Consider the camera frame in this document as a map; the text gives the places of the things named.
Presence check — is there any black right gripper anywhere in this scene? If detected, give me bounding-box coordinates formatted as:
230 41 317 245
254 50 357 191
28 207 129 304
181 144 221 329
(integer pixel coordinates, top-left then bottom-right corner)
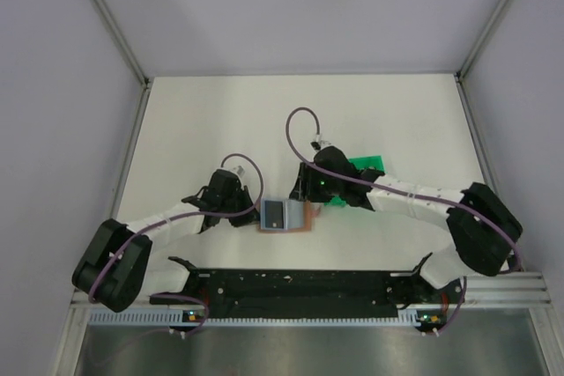
291 161 344 203

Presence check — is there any green plastic card bin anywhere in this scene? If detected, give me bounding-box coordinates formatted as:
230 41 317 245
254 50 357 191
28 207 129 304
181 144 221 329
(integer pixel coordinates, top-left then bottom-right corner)
324 156 385 207

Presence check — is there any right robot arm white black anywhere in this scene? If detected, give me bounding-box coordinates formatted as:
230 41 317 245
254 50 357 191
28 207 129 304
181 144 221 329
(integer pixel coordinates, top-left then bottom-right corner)
290 146 523 302

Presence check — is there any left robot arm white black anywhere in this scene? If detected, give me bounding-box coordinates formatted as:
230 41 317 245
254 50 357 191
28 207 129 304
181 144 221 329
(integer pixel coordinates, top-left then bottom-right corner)
71 166 259 313

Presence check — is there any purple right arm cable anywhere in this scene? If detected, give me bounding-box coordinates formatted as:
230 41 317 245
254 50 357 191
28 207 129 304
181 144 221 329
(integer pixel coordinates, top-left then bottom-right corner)
285 107 524 337

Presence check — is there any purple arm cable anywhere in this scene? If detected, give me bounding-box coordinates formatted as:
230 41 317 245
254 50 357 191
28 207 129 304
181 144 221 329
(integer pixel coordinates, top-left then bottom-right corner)
87 153 265 333
285 107 524 337

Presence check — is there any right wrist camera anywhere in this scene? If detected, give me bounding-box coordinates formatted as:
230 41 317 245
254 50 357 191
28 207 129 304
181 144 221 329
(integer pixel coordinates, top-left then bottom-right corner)
310 139 331 151

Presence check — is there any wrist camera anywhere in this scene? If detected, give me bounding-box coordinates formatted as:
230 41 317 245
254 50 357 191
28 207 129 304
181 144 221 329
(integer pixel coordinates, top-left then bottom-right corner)
229 166 245 179
310 139 331 151

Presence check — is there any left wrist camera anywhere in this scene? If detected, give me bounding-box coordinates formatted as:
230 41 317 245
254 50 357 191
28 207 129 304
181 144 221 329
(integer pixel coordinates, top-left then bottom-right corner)
229 166 245 179

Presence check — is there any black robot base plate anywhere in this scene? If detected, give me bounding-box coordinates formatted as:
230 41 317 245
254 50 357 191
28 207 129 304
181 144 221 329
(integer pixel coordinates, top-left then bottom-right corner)
179 268 462 320

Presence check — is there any grey slotted cable duct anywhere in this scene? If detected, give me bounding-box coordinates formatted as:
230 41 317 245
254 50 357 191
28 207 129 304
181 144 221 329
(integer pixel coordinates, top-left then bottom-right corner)
88 308 424 328

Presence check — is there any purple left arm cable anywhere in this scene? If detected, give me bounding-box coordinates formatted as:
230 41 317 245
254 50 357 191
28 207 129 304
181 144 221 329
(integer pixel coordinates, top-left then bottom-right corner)
87 153 265 333

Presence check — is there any aluminium frame rail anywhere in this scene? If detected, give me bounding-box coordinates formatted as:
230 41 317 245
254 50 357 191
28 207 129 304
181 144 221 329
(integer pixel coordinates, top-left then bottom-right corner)
70 272 552 306

